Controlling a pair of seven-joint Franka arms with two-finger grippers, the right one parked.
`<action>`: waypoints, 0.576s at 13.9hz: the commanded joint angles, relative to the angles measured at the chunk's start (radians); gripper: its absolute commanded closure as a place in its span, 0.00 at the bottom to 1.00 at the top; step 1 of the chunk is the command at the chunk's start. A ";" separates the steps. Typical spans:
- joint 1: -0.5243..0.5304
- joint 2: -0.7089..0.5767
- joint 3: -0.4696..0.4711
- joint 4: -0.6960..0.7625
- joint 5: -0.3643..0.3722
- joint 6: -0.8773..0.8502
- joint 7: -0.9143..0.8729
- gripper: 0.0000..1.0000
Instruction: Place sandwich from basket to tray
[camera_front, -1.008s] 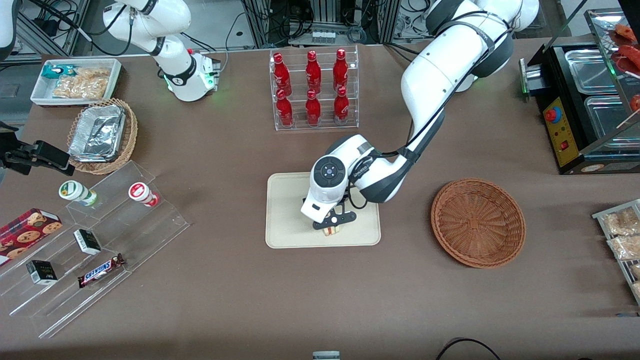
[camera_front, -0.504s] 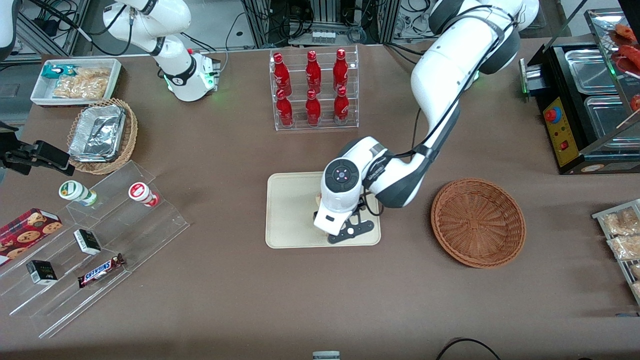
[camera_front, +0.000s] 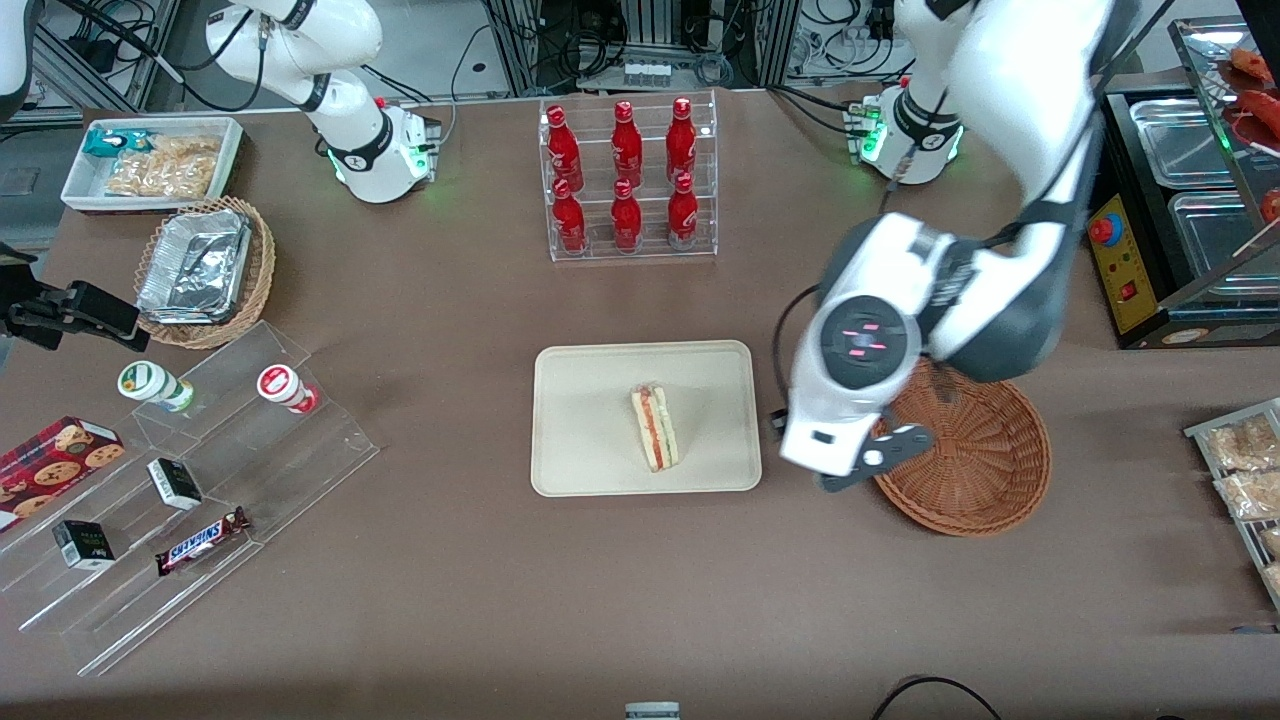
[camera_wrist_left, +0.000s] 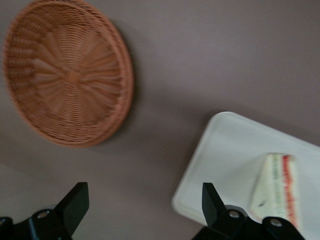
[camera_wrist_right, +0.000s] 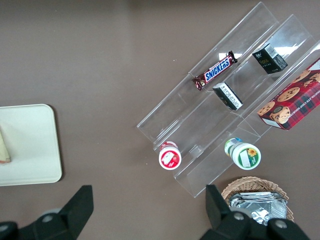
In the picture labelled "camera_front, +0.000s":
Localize triangular sandwich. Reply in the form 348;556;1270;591
630;384;680;473

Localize brown woven round basket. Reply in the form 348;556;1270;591
868;358;1052;538

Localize light wicker basket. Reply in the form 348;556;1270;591
133;196;277;350

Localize cream rectangular serving tray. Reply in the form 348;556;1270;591
531;341;763;498

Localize grey metal snack tray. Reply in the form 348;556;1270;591
1185;398;1280;613

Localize green lidded yogurt cup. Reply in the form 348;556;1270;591
117;361;196;413

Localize stacked aluminium foil containers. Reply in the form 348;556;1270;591
137;208;253;324

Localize white rectangular bin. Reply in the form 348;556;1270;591
60;117;245;215

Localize red plaid cookie box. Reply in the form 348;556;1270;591
0;416;126;531

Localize clear bag of crackers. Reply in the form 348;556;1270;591
105;135;223;199

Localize teal snack packet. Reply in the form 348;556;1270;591
83;128;151;159

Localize small black box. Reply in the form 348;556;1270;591
147;458;203;511
52;520;116;571

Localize red lidded yogurt cup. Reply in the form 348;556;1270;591
256;365;319;414

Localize clear acrylic stepped stand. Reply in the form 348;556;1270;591
0;320;381;678

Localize Snickers chocolate bar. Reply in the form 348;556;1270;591
155;507;251;577

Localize red drink bottle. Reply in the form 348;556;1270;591
545;105;584;191
666;97;698;183
667;172;700;250
610;178;643;253
552;178;588;254
611;100;644;186

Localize yellow emergency stop box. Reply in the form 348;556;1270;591
1087;190;1168;336

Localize clear acrylic bottle rack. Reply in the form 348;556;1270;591
539;89;719;264

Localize steel food pan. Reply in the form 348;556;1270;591
1130;97;1236;189
1168;190;1280;301

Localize white power strip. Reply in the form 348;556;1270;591
622;58;681;91

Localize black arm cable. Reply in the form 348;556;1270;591
768;283;831;438

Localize black table cable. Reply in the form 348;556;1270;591
870;677;1004;720

